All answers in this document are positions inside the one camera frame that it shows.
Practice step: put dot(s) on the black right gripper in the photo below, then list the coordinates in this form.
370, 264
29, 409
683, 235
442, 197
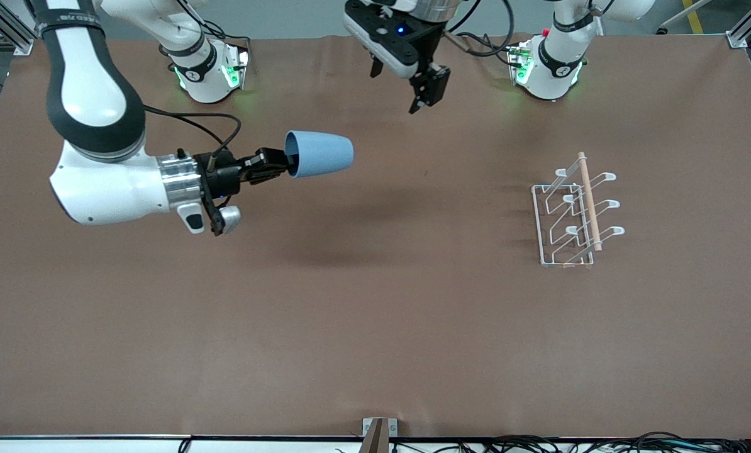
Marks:
226, 177

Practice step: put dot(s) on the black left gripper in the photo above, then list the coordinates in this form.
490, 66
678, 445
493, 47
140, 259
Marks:
423, 55

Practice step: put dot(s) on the blue plastic cup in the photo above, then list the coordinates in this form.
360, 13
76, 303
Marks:
322, 154

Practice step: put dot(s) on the white metal bar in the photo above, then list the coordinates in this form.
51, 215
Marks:
680, 19

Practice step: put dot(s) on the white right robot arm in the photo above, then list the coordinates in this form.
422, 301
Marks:
92, 94

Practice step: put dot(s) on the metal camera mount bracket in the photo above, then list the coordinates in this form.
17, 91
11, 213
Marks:
378, 434

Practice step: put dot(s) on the brown table cover sheet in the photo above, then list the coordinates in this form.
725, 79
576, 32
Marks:
363, 302

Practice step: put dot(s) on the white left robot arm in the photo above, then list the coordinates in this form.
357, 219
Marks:
555, 69

